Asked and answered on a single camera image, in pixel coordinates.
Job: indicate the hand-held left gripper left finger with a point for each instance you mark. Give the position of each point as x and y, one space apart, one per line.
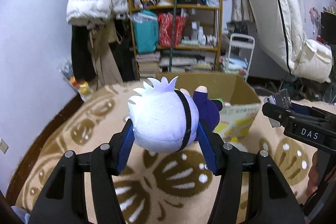
123 145

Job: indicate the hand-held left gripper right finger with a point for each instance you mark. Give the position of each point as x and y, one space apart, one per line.
210 150

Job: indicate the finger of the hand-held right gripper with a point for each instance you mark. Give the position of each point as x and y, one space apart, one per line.
275 113
282 99

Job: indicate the white-haired plush doll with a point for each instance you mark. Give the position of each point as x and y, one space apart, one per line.
162 121

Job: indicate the cardboard box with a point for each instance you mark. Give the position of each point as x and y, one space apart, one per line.
236 90

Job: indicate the person's right hand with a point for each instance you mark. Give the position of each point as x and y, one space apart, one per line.
314 174

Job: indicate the beige patterned blanket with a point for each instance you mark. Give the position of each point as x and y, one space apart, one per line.
92 119

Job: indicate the light blue cloth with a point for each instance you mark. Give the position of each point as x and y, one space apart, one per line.
237 65

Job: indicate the white step stool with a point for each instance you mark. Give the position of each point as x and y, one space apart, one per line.
241 39

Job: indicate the plastic bag of toys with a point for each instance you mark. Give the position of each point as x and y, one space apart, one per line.
76 79

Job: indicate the stack of books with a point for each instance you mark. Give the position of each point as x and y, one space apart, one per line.
148 66

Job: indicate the beige hanging coat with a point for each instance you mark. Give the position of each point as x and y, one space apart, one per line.
105 64

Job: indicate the black hanging garment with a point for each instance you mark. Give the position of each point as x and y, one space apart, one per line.
124 61

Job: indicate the black monitor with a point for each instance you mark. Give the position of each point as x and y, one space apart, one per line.
329 27

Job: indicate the pink desk fan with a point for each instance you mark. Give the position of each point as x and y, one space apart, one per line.
315 19

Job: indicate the stack of magazines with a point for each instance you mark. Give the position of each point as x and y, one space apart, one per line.
189 61

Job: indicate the white folded mattress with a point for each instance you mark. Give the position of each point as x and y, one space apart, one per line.
270 3

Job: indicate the dark hanging coat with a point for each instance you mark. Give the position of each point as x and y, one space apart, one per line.
81 56

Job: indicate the row of cosmetic bottles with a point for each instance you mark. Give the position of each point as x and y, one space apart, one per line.
200 35

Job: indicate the teal shopping bag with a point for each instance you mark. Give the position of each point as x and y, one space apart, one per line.
145 32

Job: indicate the red patterned bag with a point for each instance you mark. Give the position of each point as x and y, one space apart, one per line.
168 29

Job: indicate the green pole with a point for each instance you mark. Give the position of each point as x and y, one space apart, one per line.
173 29

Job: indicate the wooden shelf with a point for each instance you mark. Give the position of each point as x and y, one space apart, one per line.
183 6

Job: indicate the white wall socket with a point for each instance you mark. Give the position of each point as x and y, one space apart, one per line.
3 145

